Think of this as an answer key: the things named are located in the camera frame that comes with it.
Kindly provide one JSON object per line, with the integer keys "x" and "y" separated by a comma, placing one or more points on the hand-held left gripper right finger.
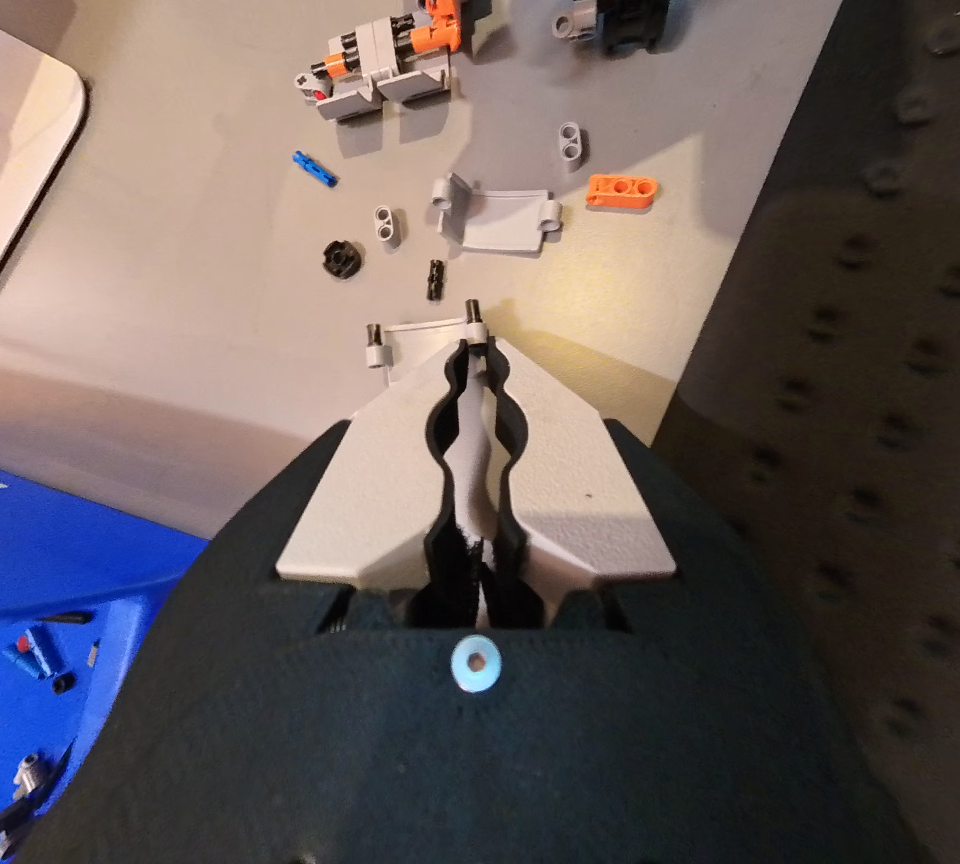
{"x": 592, "y": 504}

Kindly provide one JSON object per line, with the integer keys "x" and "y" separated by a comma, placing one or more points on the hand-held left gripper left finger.
{"x": 360, "y": 504}

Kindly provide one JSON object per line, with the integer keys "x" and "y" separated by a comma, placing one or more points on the grey curved panel piece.
{"x": 420, "y": 346}
{"x": 502, "y": 226}

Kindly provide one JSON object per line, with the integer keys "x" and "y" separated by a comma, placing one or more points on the grey two-hole connector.
{"x": 386, "y": 227}
{"x": 573, "y": 147}

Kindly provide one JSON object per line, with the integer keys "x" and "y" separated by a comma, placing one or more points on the blue parts bin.
{"x": 75, "y": 541}

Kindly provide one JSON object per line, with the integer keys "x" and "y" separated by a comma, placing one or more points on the black short pin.
{"x": 436, "y": 279}

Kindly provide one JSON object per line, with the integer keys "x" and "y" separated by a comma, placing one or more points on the dark grey round block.
{"x": 342, "y": 259}

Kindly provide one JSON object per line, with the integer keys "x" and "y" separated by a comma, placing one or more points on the black dimpled foam pad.
{"x": 825, "y": 354}

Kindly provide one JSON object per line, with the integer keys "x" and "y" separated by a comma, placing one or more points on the orange three-hole beam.
{"x": 622, "y": 190}

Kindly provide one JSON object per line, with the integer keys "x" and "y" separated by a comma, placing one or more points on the blue long pin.
{"x": 315, "y": 168}

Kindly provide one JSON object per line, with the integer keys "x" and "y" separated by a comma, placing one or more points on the assorted small block parts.
{"x": 34, "y": 654}

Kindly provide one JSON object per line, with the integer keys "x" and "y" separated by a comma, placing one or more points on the grey orange block assembly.
{"x": 375, "y": 46}

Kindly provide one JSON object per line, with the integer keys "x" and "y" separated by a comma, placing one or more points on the white book stand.
{"x": 30, "y": 128}

